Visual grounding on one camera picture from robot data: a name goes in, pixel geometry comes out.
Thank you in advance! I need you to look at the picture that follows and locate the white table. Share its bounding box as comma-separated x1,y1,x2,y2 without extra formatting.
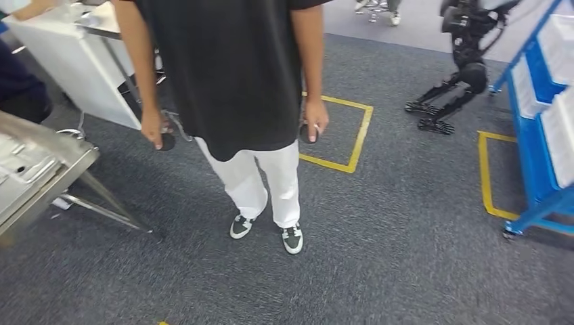
2,2,144,131

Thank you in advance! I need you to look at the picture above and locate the standing person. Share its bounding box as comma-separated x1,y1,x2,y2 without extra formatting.
112,0,330,256

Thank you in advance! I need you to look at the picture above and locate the black round remote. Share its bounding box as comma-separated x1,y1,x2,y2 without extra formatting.
299,123,320,146
156,132,177,152

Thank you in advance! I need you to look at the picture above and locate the stainless steel workbench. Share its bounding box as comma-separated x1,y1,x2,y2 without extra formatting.
0,110,154,250

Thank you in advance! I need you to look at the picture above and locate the black humanoid robot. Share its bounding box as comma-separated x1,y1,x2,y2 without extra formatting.
405,0,523,135

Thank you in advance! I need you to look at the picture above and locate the person's hand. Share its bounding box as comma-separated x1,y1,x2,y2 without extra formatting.
140,108,173,151
303,99,330,144

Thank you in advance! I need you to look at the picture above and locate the seated person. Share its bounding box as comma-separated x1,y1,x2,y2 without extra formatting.
0,20,53,124

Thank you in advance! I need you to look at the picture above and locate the blue metal shelf rack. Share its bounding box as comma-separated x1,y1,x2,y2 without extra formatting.
487,0,574,240

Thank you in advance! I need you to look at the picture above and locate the large stamped metal plate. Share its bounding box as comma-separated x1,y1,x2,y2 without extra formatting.
0,132,64,216

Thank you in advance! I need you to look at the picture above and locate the yellow floor tape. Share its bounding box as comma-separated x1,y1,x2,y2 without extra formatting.
299,93,374,175

